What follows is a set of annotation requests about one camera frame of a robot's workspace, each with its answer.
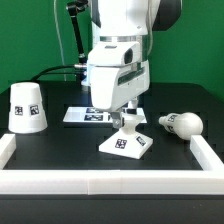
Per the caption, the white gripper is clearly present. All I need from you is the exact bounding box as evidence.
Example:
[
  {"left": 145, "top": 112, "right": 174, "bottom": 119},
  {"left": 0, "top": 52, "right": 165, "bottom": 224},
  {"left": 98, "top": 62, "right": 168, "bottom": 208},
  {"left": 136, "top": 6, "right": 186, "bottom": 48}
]
[{"left": 88, "top": 41, "right": 149, "bottom": 128}]

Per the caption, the white lamp base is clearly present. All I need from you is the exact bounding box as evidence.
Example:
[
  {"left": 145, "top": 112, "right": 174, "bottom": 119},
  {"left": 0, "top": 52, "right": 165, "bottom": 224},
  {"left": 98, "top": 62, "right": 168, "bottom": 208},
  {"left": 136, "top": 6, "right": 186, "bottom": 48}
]
[{"left": 99, "top": 114, "right": 153, "bottom": 159}]

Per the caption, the white lamp bulb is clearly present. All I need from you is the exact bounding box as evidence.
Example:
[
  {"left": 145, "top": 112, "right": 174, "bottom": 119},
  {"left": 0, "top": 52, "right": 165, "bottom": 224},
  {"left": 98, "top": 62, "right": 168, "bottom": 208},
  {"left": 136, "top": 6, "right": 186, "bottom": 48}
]
[{"left": 159, "top": 112, "right": 203, "bottom": 140}]

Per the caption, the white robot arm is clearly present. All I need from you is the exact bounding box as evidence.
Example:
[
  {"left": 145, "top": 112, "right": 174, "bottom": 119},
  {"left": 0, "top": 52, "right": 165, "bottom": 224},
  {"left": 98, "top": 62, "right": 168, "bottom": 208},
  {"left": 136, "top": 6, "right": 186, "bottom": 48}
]
[{"left": 87, "top": 0, "right": 182, "bottom": 128}]

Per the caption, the white lamp shade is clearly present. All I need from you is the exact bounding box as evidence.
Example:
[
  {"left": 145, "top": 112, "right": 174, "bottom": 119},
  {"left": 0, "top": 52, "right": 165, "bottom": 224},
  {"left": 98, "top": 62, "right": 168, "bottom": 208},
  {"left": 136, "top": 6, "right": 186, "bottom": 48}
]
[{"left": 8, "top": 82, "right": 47, "bottom": 134}]

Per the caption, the white marker sheet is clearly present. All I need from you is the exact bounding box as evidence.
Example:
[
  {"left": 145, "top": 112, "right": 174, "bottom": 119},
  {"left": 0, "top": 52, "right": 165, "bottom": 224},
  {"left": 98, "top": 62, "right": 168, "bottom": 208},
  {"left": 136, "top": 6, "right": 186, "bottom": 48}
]
[{"left": 62, "top": 106, "right": 148, "bottom": 124}]

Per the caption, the black cable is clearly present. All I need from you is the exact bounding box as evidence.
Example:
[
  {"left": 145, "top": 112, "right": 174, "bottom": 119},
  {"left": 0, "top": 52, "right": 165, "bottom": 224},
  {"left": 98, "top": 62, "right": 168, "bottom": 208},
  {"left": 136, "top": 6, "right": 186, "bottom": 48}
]
[{"left": 30, "top": 64, "right": 88, "bottom": 83}]

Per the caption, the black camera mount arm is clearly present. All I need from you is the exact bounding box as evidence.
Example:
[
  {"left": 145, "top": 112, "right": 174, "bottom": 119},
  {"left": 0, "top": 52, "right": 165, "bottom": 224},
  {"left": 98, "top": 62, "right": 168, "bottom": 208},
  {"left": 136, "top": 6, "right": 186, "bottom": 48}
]
[{"left": 66, "top": 0, "right": 88, "bottom": 64}]

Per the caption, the white thin cable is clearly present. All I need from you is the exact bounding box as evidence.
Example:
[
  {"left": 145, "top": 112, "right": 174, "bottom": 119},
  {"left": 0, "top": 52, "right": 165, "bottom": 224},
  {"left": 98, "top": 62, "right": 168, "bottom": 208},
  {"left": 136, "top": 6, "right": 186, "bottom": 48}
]
[{"left": 53, "top": 0, "right": 68, "bottom": 82}]

